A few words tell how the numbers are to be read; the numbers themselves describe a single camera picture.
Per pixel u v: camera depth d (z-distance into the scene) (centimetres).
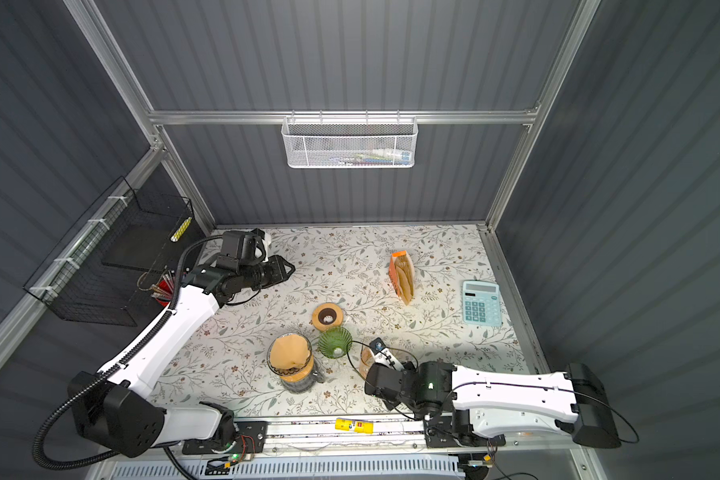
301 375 73
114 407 39
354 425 74
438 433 72
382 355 66
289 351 76
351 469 77
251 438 72
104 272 72
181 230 82
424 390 52
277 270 69
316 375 77
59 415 37
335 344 88
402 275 95
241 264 60
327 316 94
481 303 96
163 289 85
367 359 68
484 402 48
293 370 69
